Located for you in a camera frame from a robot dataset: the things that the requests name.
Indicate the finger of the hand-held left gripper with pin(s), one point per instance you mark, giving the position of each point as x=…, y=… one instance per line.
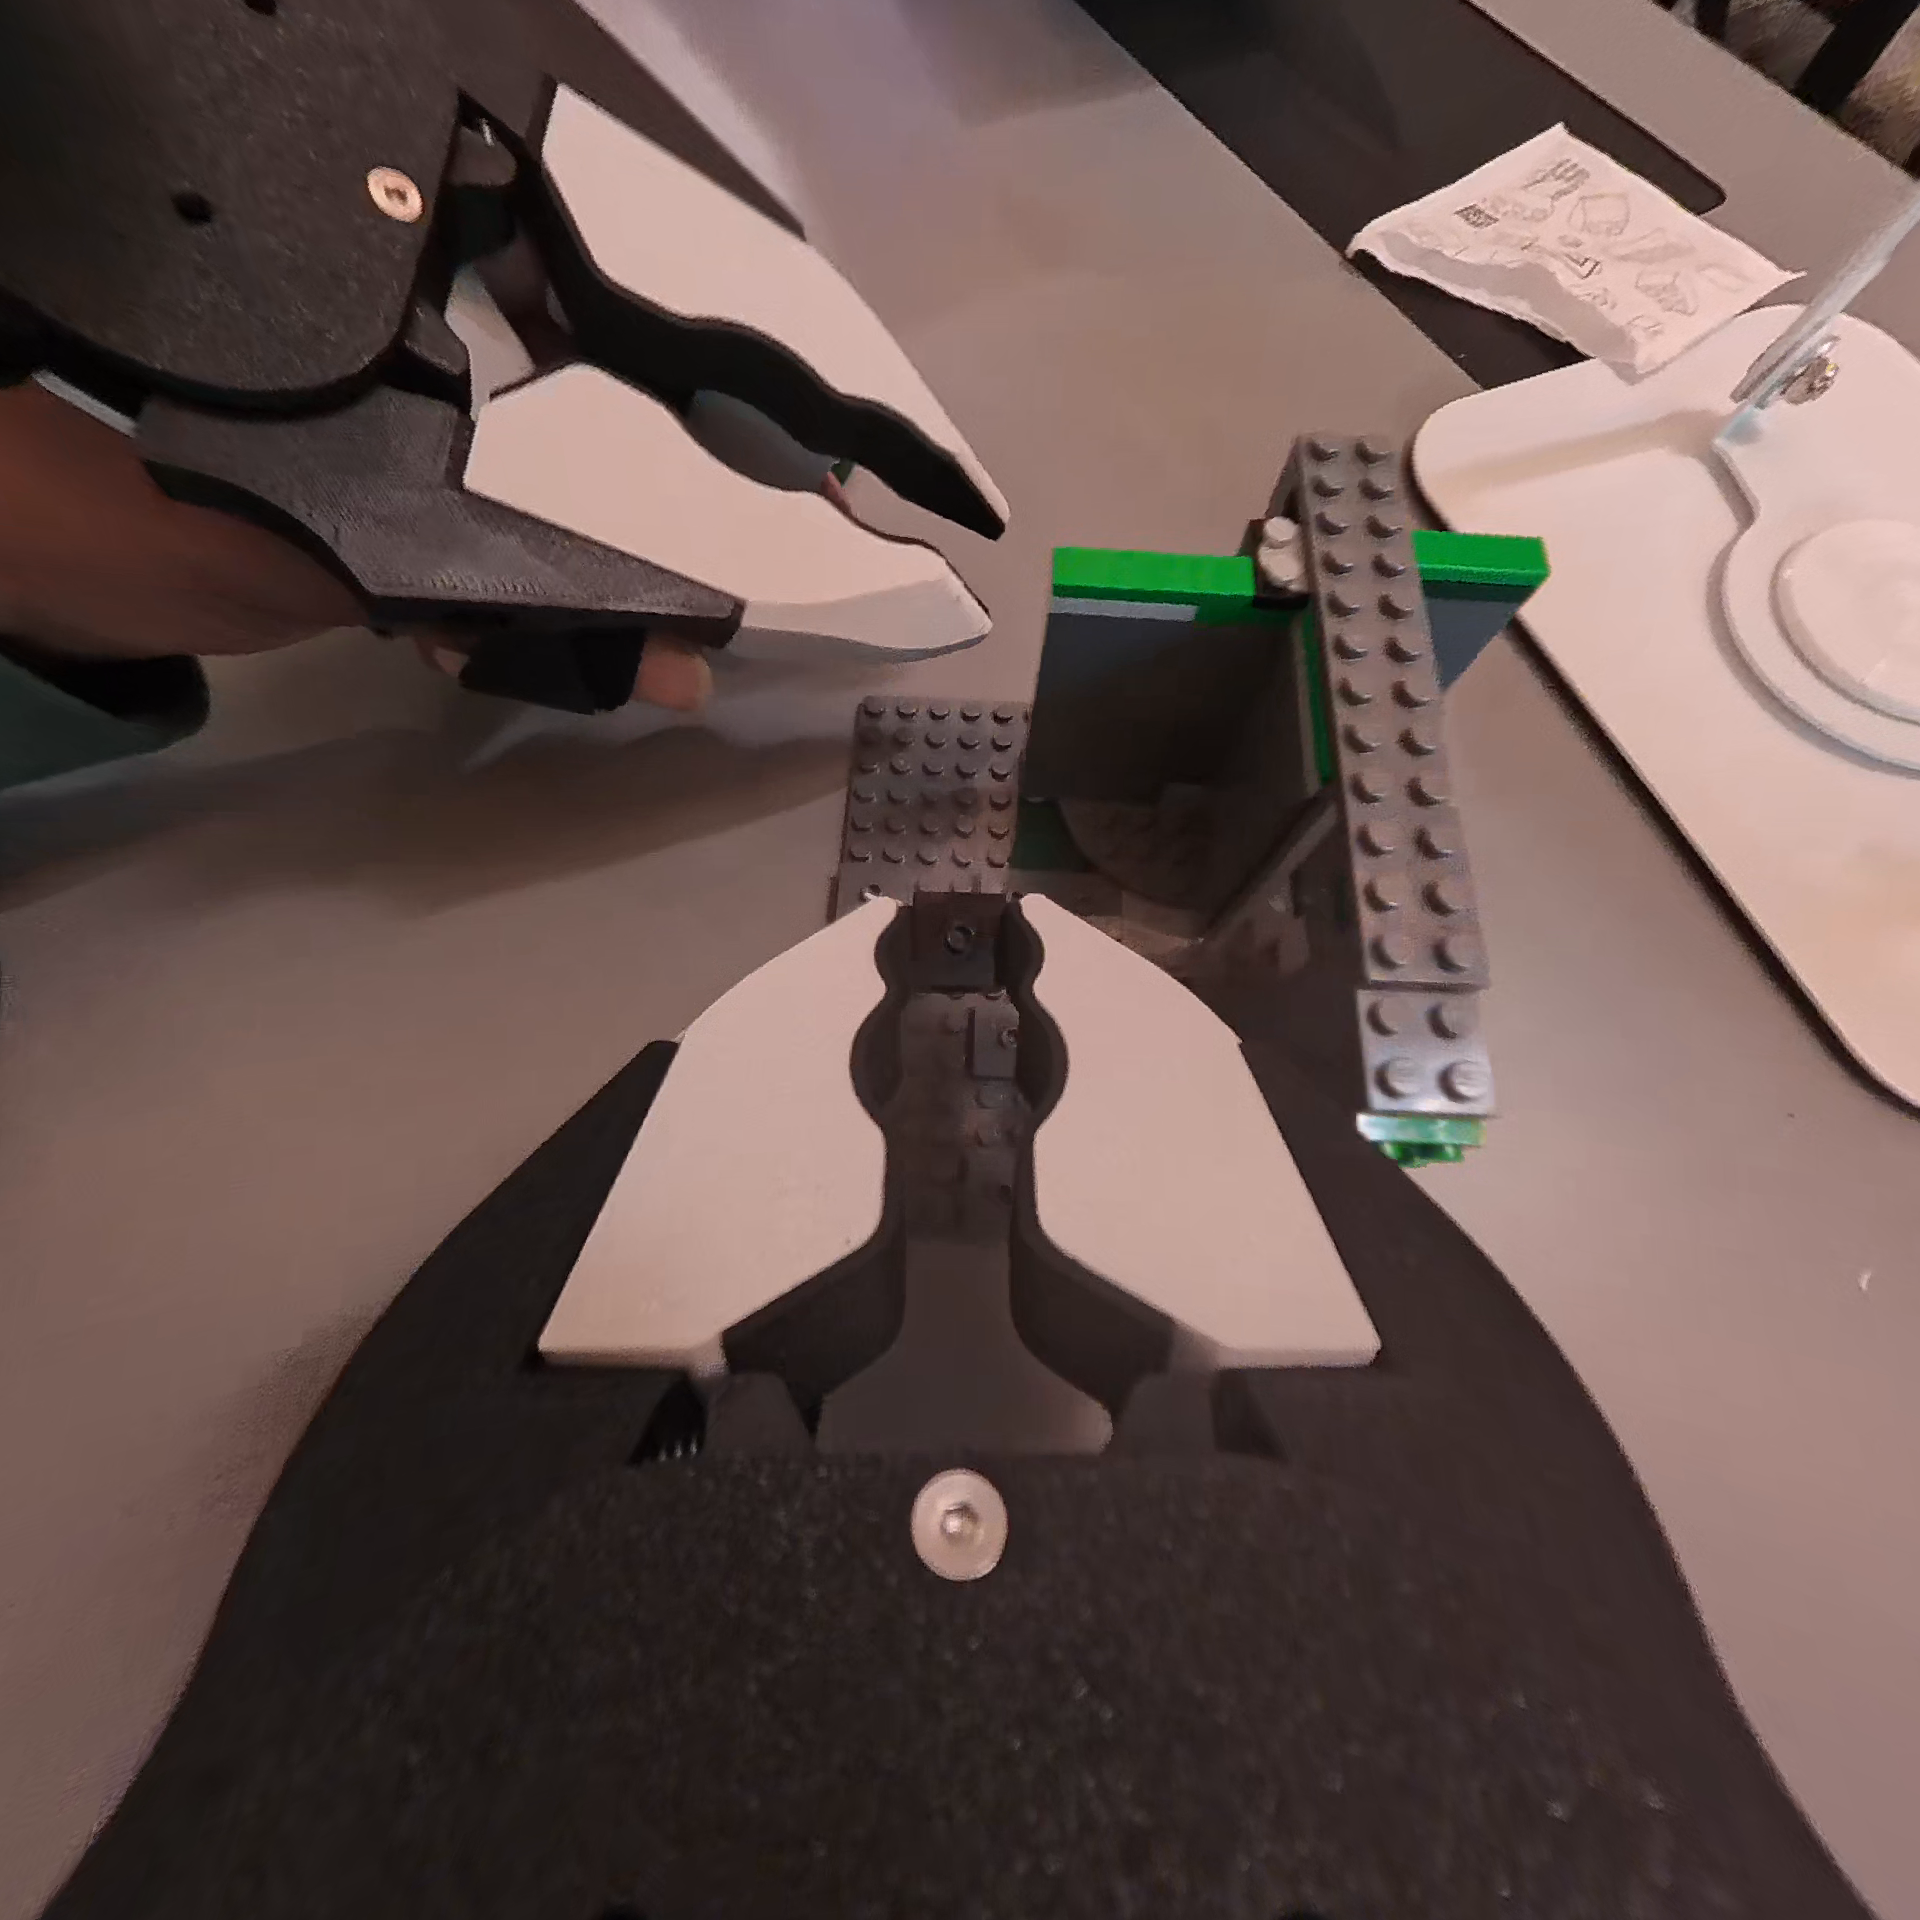
x=629, y=481
x=722, y=225

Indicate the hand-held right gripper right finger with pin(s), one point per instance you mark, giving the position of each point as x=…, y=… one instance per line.
x=1202, y=1202

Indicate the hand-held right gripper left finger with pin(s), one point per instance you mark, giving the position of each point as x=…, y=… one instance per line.
x=722, y=1202

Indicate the small black toy cube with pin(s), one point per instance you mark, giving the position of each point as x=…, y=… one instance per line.
x=956, y=943

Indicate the dark grey brick building model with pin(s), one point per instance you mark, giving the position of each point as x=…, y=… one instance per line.
x=1396, y=750

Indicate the grey desk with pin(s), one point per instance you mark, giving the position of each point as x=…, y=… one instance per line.
x=300, y=974

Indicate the person's left hand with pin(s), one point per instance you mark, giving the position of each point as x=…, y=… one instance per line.
x=120, y=557

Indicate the white reading stand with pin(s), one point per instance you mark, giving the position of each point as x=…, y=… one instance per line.
x=1621, y=601

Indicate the folded paper leaflet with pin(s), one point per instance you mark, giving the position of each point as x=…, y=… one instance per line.
x=1576, y=242

